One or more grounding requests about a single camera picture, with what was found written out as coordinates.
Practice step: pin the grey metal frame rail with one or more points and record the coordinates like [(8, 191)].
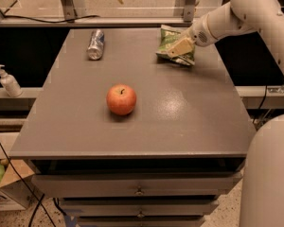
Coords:
[(73, 19)]

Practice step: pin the red apple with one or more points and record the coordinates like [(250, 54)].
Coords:
[(121, 99)]

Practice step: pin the white pump sanitizer bottle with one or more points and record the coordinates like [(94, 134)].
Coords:
[(9, 83)]

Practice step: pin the cardboard box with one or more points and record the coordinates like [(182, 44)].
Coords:
[(16, 189)]

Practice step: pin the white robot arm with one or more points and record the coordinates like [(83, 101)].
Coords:
[(262, 196)]

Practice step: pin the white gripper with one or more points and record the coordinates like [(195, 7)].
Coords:
[(199, 35)]

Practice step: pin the grey drawer cabinet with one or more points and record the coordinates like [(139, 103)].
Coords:
[(165, 164)]

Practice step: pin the silver redbull can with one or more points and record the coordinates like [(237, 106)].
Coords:
[(95, 47)]

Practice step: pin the green jalapeno chip bag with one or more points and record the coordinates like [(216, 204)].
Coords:
[(169, 35)]

